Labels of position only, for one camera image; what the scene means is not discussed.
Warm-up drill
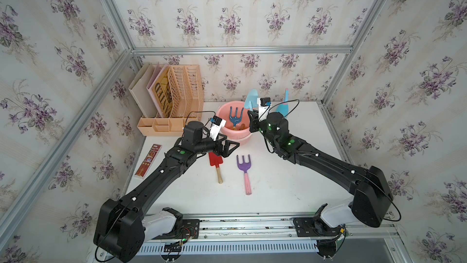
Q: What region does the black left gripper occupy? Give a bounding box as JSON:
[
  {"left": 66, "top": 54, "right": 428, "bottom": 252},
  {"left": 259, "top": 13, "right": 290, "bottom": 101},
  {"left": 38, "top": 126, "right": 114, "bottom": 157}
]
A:
[{"left": 192, "top": 133, "right": 239, "bottom": 158}]

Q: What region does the teal fork yellow handle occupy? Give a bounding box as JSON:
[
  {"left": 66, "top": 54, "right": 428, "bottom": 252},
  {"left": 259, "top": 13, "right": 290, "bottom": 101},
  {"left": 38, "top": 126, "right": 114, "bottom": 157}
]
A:
[{"left": 229, "top": 107, "right": 244, "bottom": 129}]

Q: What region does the light blue trowel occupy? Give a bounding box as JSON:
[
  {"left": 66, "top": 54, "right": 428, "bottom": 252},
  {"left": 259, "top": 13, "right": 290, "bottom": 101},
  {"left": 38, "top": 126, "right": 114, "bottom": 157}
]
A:
[{"left": 244, "top": 89, "right": 259, "bottom": 110}]

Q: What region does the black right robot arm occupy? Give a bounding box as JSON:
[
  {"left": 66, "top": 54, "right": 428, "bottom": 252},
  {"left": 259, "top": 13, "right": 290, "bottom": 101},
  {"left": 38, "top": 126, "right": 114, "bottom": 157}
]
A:
[{"left": 248, "top": 110, "right": 394, "bottom": 235}]

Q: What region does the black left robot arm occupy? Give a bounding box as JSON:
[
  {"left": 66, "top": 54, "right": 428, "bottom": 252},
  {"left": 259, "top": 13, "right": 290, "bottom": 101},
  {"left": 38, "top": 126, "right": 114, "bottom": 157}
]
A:
[{"left": 94, "top": 121, "right": 240, "bottom": 263}]

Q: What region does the pink plastic bucket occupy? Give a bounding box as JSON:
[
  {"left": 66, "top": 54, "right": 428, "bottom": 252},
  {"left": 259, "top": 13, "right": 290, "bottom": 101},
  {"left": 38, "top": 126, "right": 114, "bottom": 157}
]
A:
[{"left": 216, "top": 101, "right": 252, "bottom": 146}]

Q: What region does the beige plastic file organizer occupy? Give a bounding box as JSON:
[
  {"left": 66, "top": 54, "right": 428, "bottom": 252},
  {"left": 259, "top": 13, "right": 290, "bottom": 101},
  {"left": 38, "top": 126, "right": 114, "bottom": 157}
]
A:
[{"left": 137, "top": 65, "right": 204, "bottom": 136}]

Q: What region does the yellow vintage magazine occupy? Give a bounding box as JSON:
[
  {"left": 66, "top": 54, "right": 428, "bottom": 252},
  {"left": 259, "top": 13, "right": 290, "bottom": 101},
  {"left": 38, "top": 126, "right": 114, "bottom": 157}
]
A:
[{"left": 147, "top": 65, "right": 173, "bottom": 118}]

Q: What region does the red brown book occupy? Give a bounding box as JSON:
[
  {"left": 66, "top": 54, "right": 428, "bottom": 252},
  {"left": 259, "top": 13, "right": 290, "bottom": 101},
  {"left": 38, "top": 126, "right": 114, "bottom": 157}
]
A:
[{"left": 134, "top": 144, "right": 162, "bottom": 179}]

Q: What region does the beige folder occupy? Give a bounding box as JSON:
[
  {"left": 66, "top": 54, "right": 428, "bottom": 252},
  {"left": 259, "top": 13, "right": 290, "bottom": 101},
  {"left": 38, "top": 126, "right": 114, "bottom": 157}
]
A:
[{"left": 129, "top": 63, "right": 157, "bottom": 118}]

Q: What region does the red shovel wooden handle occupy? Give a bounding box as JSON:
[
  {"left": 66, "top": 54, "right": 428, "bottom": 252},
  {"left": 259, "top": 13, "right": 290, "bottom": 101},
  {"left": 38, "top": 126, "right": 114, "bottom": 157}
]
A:
[{"left": 209, "top": 152, "right": 223, "bottom": 184}]

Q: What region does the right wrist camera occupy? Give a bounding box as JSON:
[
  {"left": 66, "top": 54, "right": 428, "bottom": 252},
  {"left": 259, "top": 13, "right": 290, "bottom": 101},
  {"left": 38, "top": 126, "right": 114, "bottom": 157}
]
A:
[{"left": 257, "top": 97, "right": 271, "bottom": 121}]

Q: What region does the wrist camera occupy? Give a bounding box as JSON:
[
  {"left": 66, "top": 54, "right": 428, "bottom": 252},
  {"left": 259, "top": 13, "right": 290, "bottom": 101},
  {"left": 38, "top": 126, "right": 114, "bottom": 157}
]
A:
[
  {"left": 257, "top": 97, "right": 271, "bottom": 121},
  {"left": 209, "top": 115, "right": 226, "bottom": 141}
]

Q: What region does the purple fork pink handle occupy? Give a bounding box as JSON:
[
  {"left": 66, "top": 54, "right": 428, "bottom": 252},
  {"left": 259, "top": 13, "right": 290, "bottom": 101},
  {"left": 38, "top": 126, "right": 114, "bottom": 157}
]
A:
[{"left": 236, "top": 154, "right": 252, "bottom": 196}]

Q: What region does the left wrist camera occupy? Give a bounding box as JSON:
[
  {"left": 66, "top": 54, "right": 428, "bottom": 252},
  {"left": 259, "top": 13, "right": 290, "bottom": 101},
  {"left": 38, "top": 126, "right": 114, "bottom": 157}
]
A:
[{"left": 209, "top": 115, "right": 226, "bottom": 141}]

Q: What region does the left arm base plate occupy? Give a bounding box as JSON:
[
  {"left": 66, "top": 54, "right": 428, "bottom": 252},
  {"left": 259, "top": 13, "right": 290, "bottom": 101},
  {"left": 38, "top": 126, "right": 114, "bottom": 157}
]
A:
[{"left": 154, "top": 219, "right": 201, "bottom": 240}]

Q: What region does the aluminium mounting rail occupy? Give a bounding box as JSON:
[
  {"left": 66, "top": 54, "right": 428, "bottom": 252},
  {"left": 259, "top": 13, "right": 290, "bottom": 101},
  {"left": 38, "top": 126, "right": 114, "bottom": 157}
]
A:
[{"left": 182, "top": 213, "right": 400, "bottom": 242}]

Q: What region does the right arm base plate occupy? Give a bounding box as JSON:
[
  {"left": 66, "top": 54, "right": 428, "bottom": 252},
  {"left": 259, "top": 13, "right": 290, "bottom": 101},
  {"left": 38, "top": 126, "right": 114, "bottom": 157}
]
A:
[{"left": 293, "top": 217, "right": 344, "bottom": 237}]

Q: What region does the aluminium frame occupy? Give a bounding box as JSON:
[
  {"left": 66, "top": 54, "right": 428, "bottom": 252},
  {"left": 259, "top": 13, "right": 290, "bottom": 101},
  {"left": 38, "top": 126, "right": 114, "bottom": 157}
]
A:
[{"left": 1, "top": 0, "right": 387, "bottom": 248}]

